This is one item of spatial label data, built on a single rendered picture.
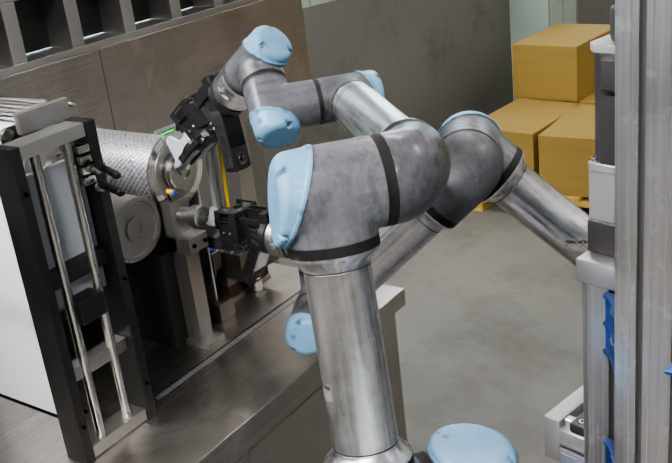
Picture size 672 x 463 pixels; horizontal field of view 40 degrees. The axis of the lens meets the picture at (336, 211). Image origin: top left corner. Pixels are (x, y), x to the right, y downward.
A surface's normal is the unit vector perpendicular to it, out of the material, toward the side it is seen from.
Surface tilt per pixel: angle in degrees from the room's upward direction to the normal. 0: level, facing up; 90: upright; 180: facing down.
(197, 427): 0
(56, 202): 90
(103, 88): 90
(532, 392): 0
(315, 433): 90
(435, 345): 0
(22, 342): 90
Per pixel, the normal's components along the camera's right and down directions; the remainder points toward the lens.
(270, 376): -0.11, -0.92
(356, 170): 0.13, -0.29
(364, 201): 0.25, 0.37
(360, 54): 0.69, 0.19
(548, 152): -0.54, 0.36
